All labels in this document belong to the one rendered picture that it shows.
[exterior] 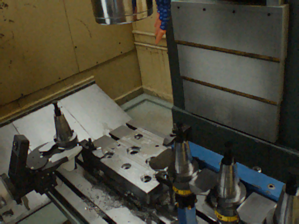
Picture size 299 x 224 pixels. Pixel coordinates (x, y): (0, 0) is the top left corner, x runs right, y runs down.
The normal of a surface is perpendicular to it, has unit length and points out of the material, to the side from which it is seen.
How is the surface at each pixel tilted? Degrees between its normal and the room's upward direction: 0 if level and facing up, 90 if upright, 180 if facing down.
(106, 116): 24
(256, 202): 0
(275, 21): 90
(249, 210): 0
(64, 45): 90
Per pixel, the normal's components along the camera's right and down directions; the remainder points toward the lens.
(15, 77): 0.63, 0.23
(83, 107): 0.11, -0.72
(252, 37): -0.77, 0.37
